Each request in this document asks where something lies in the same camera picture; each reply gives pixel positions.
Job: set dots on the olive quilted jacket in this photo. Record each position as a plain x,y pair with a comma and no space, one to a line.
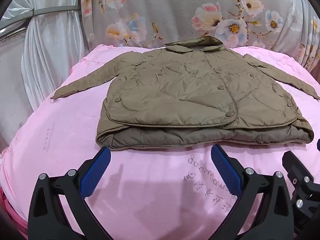
175,92

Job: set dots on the grey floral cloth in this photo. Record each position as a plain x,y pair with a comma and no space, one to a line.
175,12

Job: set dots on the metal frame rail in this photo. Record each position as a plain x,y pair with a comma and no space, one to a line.
50,12

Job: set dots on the pink bed sheet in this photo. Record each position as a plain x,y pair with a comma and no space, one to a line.
150,180

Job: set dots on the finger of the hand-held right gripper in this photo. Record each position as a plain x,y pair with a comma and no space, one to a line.
291,161
318,145

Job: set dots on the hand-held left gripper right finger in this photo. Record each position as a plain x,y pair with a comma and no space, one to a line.
223,168

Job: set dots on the white satin curtain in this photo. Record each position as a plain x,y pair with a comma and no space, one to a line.
50,55

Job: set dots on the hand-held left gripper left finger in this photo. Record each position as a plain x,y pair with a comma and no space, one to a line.
96,170

